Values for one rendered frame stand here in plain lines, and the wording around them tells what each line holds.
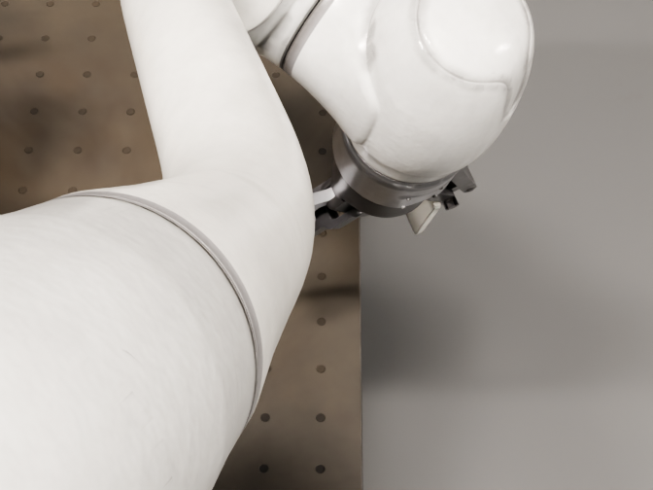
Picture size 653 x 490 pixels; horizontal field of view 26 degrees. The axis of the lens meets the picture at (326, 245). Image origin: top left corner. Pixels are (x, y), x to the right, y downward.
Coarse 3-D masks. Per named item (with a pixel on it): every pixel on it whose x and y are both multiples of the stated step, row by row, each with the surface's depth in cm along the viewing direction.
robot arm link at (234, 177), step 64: (128, 0) 70; (192, 0) 67; (256, 0) 81; (320, 0) 84; (192, 64) 62; (256, 64) 63; (192, 128) 58; (256, 128) 58; (128, 192) 44; (192, 192) 47; (256, 192) 51; (256, 256) 46; (256, 320) 43; (256, 384) 43
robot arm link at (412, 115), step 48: (336, 0) 83; (384, 0) 81; (432, 0) 79; (480, 0) 79; (336, 48) 83; (384, 48) 80; (432, 48) 78; (480, 48) 79; (528, 48) 81; (336, 96) 85; (384, 96) 82; (432, 96) 80; (480, 96) 80; (384, 144) 86; (432, 144) 84; (480, 144) 85
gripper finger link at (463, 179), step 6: (462, 168) 106; (456, 174) 107; (462, 174) 108; (468, 174) 111; (456, 180) 109; (462, 180) 110; (468, 180) 111; (462, 186) 112; (468, 186) 113; (474, 186) 113
